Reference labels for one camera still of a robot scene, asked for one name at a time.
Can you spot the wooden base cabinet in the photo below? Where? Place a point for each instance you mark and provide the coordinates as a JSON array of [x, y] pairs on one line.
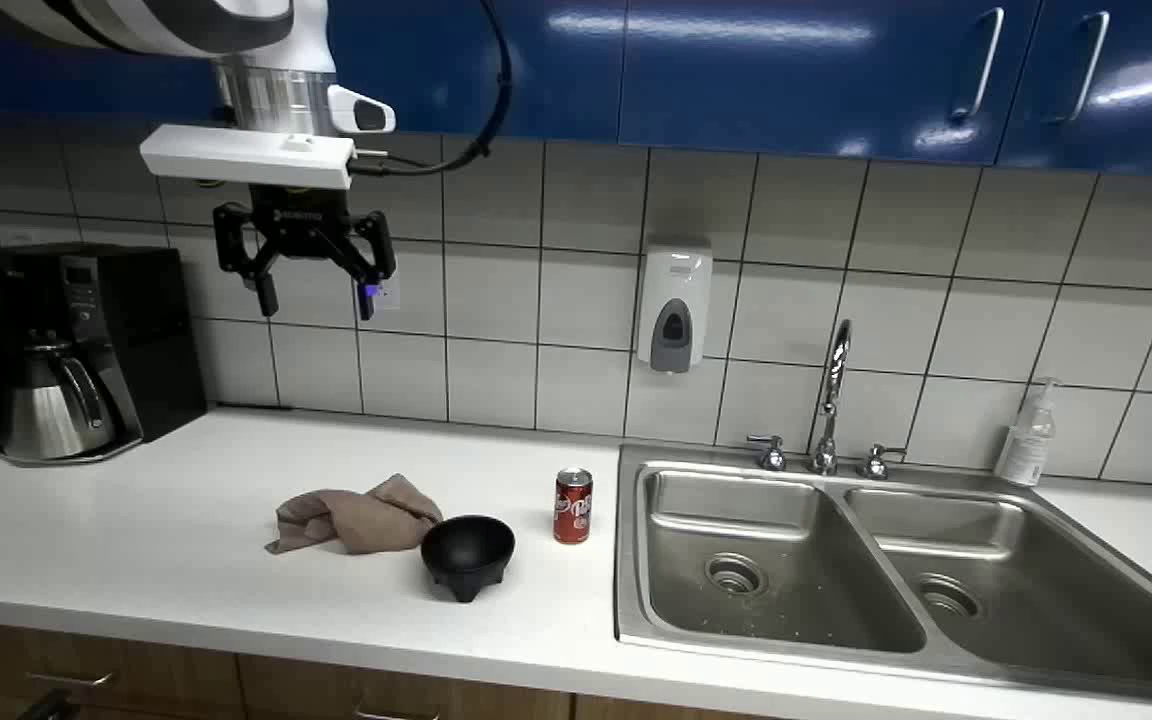
[[179, 674]]

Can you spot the white plastic bottle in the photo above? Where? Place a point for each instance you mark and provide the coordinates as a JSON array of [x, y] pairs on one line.
[[1025, 441]]

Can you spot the steel coffee carafe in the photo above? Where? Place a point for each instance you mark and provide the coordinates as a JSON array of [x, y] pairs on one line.
[[55, 406]]

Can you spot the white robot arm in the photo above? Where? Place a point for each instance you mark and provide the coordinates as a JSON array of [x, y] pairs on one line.
[[179, 26]]

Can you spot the red soda can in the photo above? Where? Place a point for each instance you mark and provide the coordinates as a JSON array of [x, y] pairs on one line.
[[575, 505]]

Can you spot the chrome faucet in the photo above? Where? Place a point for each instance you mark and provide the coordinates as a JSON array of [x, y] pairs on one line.
[[829, 386]]

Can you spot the blue upper cabinet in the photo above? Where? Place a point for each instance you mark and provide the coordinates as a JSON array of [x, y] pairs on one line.
[[739, 74]]

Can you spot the white wall soap dispenser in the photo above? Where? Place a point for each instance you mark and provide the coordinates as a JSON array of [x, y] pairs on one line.
[[675, 306]]

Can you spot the black coffee maker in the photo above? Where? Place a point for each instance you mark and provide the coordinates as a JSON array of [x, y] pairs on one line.
[[123, 335]]

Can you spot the brown cloth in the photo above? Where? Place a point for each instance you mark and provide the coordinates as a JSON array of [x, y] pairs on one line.
[[358, 522]]

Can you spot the steel double sink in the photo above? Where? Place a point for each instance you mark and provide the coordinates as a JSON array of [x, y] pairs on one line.
[[871, 585]]

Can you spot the black bowl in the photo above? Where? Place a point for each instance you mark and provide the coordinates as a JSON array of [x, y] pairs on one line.
[[468, 549]]

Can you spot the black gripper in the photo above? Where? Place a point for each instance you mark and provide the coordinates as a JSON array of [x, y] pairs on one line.
[[300, 223]]

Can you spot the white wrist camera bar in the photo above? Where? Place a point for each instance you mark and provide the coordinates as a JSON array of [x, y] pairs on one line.
[[248, 158]]

